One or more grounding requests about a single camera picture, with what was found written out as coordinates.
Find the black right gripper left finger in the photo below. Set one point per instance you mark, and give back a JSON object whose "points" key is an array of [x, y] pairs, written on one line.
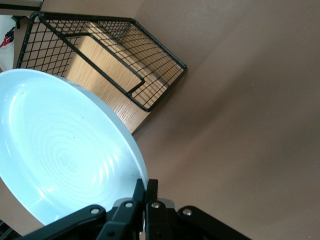
{"points": [[125, 220]]}

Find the light blue round plate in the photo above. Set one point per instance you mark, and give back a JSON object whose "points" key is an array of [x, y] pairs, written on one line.
{"points": [[65, 150]]}

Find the red clip lead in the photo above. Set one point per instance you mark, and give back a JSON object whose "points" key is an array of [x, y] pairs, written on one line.
{"points": [[6, 40]]}

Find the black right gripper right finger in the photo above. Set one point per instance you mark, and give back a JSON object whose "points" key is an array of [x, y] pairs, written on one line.
{"points": [[160, 222]]}

